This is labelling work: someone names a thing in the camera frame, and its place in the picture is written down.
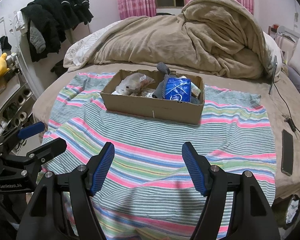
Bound black charger plug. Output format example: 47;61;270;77
284;115;297;132

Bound blue packet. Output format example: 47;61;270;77
164;77;192;103

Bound white fluffy slipper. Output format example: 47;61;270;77
17;111;28;125
16;89;33;104

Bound black phone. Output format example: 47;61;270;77
281;129;294;176

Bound shoe rack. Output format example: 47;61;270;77
0;52;44;155

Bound white floral duvet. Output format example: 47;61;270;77
63;20;123;67

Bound dark upright panel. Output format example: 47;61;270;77
269;55;278;94

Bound clear bag of snacks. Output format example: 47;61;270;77
112;73;155;96

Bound beige fleece blanket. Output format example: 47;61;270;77
86;0;272;78

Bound striped cloth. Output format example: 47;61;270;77
41;72;277;240

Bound grey knitted garment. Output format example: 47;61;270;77
29;26;46;53

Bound padded beige headboard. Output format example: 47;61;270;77
275;26;300;63

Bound black cable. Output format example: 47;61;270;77
275;80;300;150

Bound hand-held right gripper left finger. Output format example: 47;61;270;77
16;142;115;240

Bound dark cloth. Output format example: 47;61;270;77
51;61;68;77

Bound bed with beige sheet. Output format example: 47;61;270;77
32;30;300;200

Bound black hanging cloth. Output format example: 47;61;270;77
0;36;13;52

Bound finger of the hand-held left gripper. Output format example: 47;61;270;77
0;121;45;145
26;137;67;167

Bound hanging black clothes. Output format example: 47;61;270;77
20;0;94;63

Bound grey sock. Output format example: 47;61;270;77
157;62;177;77
152;79;170;99

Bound white garment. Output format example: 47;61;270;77
14;11;30;34

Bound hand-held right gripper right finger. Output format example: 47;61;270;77
182;142;280;240

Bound bag of cotton swabs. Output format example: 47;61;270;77
190;82;202;97

